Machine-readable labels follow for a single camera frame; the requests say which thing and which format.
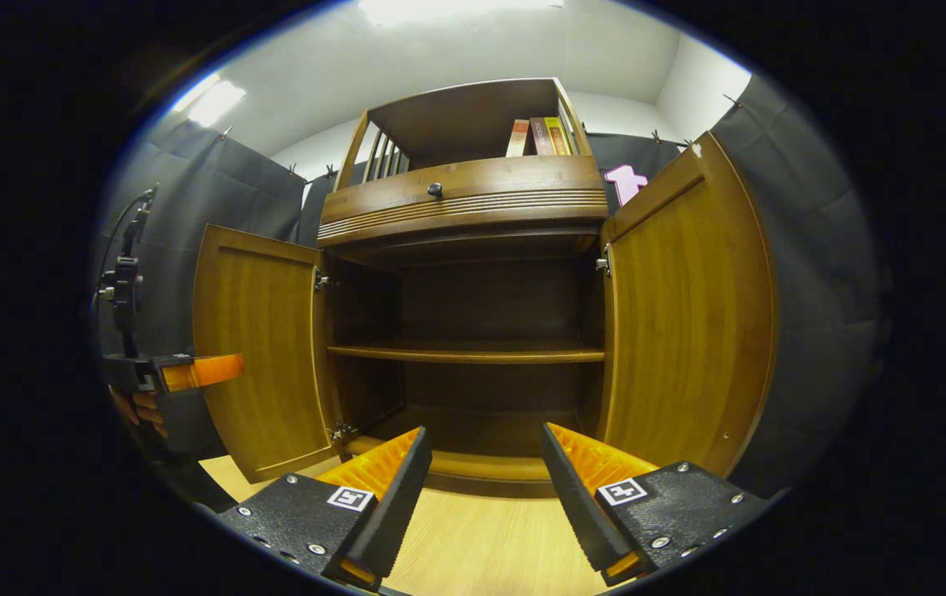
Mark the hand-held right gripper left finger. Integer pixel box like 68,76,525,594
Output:
216,425,434,590

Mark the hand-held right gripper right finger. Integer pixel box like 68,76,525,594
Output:
540,422,770,587

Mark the wooden cabinet door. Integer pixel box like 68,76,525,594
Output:
193,223,341,483
601,132,778,479

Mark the wooden cabinet drawer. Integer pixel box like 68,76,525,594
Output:
317,156,610,249

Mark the wooden shoe cabinet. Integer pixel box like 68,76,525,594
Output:
191,77,778,497

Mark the wooden inner shelf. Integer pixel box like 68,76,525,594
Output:
328,344,606,365

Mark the black backdrop cloth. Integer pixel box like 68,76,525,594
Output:
96,74,883,497

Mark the large ceiling light panel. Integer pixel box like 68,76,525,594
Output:
357,0,564,26

